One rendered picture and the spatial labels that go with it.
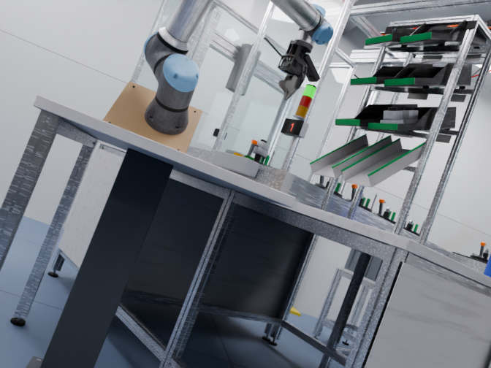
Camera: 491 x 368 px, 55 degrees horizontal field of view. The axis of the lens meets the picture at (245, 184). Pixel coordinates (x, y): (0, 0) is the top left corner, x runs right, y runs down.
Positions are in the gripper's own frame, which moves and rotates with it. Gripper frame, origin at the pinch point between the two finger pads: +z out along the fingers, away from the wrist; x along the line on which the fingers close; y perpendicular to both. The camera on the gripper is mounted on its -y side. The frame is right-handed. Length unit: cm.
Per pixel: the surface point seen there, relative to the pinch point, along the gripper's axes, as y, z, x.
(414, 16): -216, -168, -129
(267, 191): 30, 38, 40
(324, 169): -12.9, 21.3, 18.3
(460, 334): -41, 57, 70
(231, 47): -37, -43, -110
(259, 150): -17.3, 19.0, -25.3
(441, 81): -22, -18, 45
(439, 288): -18, 46, 70
